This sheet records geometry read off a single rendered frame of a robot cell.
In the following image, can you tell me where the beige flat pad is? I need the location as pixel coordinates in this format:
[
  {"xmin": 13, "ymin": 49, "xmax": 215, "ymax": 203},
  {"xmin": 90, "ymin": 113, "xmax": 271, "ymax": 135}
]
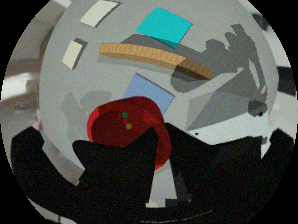
[{"xmin": 63, "ymin": 40, "xmax": 85, "ymax": 69}]

